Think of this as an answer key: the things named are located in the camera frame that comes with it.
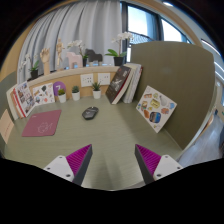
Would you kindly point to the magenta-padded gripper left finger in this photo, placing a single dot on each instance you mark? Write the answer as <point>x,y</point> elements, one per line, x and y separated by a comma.
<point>58,165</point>

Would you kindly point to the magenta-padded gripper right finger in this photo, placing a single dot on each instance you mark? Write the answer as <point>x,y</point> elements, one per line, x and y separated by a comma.
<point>166,165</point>

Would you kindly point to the dark grey computer mouse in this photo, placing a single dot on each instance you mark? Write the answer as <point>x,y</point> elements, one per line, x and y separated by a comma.
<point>90,113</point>

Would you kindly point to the pink mouse pad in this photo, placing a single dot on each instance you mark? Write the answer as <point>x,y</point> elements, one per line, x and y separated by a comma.
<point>41,124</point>

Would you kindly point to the food sticker sheet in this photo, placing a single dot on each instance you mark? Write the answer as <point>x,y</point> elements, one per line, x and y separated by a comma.
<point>156,108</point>

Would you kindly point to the beige paper card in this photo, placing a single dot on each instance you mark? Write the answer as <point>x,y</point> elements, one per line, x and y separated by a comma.
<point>6,126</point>

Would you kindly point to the small succulent in white pot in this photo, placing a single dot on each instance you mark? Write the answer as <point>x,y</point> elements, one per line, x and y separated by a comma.
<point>96,94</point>
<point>76,96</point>
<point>62,97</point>

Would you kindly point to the cartoon sticker sheet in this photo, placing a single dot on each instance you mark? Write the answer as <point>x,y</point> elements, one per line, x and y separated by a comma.
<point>43,94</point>

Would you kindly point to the red and white magazine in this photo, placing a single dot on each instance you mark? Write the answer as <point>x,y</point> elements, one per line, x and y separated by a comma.
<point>24,98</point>

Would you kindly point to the plain white book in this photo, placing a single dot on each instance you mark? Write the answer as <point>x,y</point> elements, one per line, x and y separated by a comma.
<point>11,103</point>

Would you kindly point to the purple round sign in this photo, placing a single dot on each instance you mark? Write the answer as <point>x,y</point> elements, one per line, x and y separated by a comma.
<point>58,86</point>

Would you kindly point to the cream desk ledge shelf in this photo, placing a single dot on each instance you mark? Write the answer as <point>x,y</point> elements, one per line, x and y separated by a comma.
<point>68,77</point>

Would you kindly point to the black book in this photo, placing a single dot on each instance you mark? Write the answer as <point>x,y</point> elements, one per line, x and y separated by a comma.
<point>118,85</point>

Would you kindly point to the pink horse figurine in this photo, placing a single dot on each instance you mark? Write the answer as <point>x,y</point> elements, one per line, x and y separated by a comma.
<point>75,60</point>

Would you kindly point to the dark grey horse figurine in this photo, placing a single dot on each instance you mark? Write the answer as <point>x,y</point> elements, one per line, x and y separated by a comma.
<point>94,56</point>

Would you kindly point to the wooden mannequin figure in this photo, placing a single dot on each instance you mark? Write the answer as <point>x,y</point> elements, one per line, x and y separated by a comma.
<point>59,50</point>

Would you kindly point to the light grey curtain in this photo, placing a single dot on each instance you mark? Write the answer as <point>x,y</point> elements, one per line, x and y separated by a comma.
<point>90,26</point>

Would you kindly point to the white wall socket panel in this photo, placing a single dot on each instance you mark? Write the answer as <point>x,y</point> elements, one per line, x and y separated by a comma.
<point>87,80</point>
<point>104,79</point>

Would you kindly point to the window with dark frame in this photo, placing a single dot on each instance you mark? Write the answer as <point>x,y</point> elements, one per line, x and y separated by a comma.
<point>140,21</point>

